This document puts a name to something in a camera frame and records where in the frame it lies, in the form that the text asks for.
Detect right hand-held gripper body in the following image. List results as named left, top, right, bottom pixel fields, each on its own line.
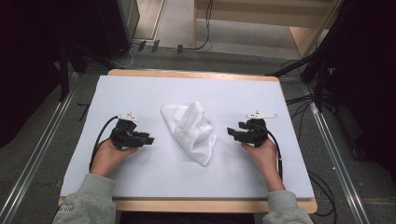
left=238, top=110, right=279, bottom=148

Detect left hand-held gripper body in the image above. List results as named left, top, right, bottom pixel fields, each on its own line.
left=109, top=112, right=151, bottom=150

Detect white mesh laundry bag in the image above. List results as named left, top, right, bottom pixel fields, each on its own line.
left=160, top=101, right=219, bottom=168

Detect person's right hand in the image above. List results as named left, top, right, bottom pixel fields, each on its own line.
left=241, top=137, right=280, bottom=180

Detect person's left hand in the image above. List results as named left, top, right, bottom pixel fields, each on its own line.
left=90, top=138, right=140, bottom=178

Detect white table mat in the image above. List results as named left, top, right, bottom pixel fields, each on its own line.
left=60, top=75, right=316, bottom=201

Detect wooden table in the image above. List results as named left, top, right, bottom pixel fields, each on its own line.
left=58, top=68, right=318, bottom=215

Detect black metal stand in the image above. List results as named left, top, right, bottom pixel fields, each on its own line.
left=264, top=46, right=332, bottom=114
left=58, top=43, right=94, bottom=103

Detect person's dark pants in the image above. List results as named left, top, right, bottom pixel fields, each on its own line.
left=119, top=211, right=257, bottom=224

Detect grey cabinet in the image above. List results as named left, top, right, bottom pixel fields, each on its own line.
left=116, top=0, right=141, bottom=42

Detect black curtain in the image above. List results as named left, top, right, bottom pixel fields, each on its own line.
left=306, top=0, right=396, bottom=185
left=0, top=0, right=132, bottom=149

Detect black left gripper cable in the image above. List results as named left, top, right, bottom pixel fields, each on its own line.
left=89, top=115, right=120, bottom=172

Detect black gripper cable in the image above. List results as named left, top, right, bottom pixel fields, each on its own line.
left=89, top=115, right=120, bottom=172
left=261, top=123, right=284, bottom=182

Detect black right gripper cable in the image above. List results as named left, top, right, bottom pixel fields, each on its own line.
left=261, top=123, right=284, bottom=182

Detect bundle of black floor cables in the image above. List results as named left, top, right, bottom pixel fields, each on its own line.
left=284, top=92, right=332, bottom=142

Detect white floor cable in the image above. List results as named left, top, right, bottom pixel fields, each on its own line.
left=113, top=42, right=140, bottom=69

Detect metal floor rail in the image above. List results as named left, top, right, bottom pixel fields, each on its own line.
left=302, top=83, right=372, bottom=224
left=0, top=72, right=79, bottom=224

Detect black looped floor cable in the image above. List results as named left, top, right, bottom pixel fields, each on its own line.
left=307, top=169, right=339, bottom=217

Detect black hanging cable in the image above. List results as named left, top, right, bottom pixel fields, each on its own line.
left=182, top=0, right=215, bottom=51

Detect wooden furniture frame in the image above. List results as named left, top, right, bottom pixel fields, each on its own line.
left=191, top=0, right=344, bottom=59

